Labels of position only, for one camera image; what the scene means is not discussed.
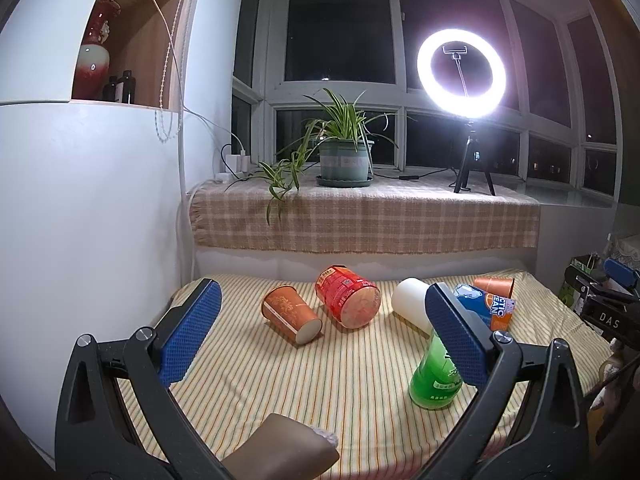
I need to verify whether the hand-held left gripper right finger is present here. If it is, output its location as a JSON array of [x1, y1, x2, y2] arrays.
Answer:
[[420, 282, 591, 480]]

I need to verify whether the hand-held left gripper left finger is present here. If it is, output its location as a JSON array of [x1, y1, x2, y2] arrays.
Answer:
[[54, 277, 236, 480]]

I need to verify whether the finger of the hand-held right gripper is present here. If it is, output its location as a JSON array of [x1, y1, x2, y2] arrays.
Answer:
[[602, 258, 640, 288]]

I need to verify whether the white cup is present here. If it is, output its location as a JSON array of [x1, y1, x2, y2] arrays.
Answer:
[[391, 277, 441, 336]]

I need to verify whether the orange paper cup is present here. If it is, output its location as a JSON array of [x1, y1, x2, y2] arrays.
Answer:
[[473, 276, 515, 301]]

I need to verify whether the brown patterned paper cup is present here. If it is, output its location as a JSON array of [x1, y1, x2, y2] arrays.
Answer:
[[261, 285, 324, 347]]

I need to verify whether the red printed cup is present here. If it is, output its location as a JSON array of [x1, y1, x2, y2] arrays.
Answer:
[[315, 265, 382, 331]]

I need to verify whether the plain brown cup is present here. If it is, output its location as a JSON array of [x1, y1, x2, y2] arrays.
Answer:
[[220, 412, 341, 480]]

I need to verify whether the white lace cloth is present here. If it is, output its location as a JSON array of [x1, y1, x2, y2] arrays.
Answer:
[[606, 233, 640, 262]]

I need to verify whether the green plastic bottle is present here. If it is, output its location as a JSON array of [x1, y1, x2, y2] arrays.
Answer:
[[409, 332, 463, 411]]

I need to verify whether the green patterned box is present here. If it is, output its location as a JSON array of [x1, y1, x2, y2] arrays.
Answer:
[[559, 255, 607, 313]]

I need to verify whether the dark cloth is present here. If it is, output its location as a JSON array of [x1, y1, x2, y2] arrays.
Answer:
[[587, 340, 640, 466]]

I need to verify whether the yellow striped bed sheet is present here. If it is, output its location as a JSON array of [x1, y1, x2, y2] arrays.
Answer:
[[117, 270, 613, 480]]

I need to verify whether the plaid windowsill cloth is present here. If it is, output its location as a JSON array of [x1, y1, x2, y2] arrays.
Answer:
[[189, 176, 542, 256]]

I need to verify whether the black tripod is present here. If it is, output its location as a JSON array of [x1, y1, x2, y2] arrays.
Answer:
[[452, 121, 497, 197]]

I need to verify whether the green pot saucer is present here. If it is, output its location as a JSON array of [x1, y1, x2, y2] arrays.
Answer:
[[315, 174, 375, 189]]

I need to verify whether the green flower pot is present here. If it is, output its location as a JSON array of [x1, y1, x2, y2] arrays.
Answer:
[[318, 137, 375, 181]]

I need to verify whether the spider plant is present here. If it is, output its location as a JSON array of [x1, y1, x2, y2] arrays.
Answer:
[[225, 87, 416, 226]]

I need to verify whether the phone clamp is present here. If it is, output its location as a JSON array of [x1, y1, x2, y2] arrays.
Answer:
[[442, 44, 472, 101]]

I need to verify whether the red and white vase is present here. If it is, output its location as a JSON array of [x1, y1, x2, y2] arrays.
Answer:
[[72, 0, 122, 101]]

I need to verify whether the wooden shelf niche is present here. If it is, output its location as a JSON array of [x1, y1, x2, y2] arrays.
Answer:
[[70, 0, 195, 111]]

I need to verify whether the window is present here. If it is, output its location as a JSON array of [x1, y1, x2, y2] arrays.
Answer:
[[231, 0, 622, 207]]

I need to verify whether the black cable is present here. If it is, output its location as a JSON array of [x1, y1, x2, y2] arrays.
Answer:
[[372, 167, 458, 182]]

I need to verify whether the white bead cord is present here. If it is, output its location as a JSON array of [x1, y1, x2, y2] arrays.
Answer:
[[153, 0, 197, 142]]

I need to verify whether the ring light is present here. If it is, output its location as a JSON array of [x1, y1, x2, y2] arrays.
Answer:
[[416, 29, 507, 122]]

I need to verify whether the white cable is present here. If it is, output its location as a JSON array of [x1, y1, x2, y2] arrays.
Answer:
[[134, 0, 247, 157]]

